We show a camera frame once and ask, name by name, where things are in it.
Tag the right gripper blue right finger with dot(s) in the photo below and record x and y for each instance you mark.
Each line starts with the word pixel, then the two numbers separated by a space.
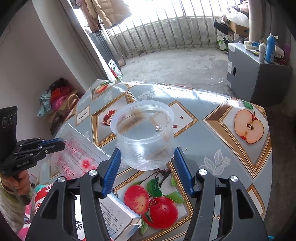
pixel 187 178

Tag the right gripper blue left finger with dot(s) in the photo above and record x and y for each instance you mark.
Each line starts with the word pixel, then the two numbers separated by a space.
pixel 109 170

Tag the red white snack bag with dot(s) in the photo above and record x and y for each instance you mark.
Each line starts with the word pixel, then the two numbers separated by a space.
pixel 72 197

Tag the white blue medicine box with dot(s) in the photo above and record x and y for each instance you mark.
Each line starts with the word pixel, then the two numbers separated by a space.
pixel 120 220

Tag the clear plastic bowl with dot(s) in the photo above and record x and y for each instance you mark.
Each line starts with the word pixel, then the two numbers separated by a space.
pixel 144 132

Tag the person's left hand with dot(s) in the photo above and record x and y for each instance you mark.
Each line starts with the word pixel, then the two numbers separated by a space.
pixel 22 185

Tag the fruit pattern tablecloth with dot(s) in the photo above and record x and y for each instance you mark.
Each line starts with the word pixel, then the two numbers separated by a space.
pixel 226 142

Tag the pile of colourful bags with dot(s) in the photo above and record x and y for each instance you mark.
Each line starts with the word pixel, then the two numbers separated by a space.
pixel 58 103

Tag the grey cabinet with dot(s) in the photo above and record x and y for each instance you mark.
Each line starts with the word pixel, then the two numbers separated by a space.
pixel 257 82

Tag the white green carton on floor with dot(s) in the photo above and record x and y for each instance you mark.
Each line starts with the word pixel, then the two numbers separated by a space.
pixel 222 42

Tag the white small bottle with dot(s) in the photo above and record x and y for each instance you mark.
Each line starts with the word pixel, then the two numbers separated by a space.
pixel 261 52

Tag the metal balcony railing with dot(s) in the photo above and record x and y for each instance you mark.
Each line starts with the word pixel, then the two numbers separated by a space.
pixel 163 25

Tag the cardboard box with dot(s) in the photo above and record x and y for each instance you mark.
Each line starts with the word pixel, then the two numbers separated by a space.
pixel 238 29

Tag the blue spray bottle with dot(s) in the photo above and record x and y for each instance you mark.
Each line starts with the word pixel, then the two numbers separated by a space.
pixel 271 43

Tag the hanging beige jacket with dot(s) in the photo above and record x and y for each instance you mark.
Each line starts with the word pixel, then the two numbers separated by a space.
pixel 106 12

